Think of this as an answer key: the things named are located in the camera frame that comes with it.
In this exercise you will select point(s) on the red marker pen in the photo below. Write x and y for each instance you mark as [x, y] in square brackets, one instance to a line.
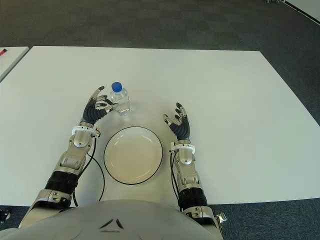
[3, 52]

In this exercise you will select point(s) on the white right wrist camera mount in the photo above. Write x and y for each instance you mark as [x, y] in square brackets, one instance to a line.
[185, 146]

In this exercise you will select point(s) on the white table corner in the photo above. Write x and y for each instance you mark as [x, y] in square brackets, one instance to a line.
[306, 11]

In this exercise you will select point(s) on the grey robot torso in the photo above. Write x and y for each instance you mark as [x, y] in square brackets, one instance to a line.
[112, 225]

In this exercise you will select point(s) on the small metal clip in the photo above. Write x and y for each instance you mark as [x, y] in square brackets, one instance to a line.
[222, 217]

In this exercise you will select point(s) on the black caster wheel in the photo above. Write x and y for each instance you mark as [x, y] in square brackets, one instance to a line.
[3, 215]

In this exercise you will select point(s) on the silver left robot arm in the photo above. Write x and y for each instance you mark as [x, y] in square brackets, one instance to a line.
[75, 160]

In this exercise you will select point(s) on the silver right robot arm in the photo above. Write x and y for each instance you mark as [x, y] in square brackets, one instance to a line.
[187, 175]

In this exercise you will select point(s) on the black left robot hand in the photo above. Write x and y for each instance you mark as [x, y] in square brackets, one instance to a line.
[91, 113]

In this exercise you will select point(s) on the white side table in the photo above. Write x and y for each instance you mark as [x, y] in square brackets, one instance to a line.
[10, 60]

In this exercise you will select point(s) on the white plate black rim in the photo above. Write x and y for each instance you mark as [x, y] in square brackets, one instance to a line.
[132, 155]

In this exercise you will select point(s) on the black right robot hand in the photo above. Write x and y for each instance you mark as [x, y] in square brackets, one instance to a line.
[182, 127]

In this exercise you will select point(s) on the clear water bottle blue cap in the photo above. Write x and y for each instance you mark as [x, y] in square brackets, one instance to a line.
[122, 100]

